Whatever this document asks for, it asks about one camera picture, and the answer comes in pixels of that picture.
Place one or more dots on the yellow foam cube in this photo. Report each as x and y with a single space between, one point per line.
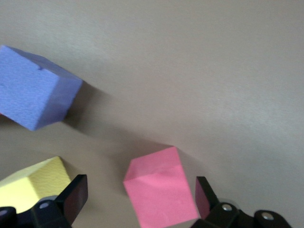
23 190

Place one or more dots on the brown table cover sheet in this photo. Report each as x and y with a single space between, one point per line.
190 71

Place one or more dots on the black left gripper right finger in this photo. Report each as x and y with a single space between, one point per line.
206 202

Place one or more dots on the red foam cube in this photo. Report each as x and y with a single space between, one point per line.
161 190

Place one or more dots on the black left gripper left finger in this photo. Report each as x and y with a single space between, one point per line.
69 199

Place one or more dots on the purple foam cube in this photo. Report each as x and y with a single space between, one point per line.
31 90

